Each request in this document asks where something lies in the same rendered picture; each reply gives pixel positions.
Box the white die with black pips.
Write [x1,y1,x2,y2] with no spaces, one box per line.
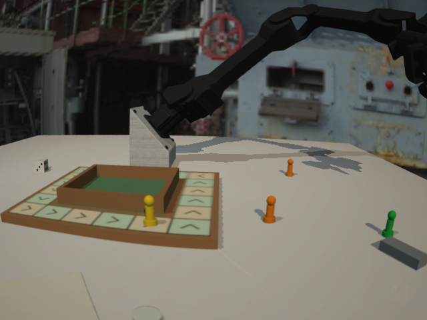
[35,159,48,173]

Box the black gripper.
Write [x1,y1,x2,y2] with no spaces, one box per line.
[403,33,427,84]

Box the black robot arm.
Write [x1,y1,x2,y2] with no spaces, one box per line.
[144,4,427,139]

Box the brown game board track with arrow squares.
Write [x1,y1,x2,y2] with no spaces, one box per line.
[0,167,220,249]

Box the orange game pawn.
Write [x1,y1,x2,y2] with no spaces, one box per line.
[263,196,276,223]
[286,159,294,177]

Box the yellow pawn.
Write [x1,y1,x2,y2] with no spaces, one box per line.
[143,195,157,227]

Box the green game pawn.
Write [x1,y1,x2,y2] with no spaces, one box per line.
[382,211,396,238]

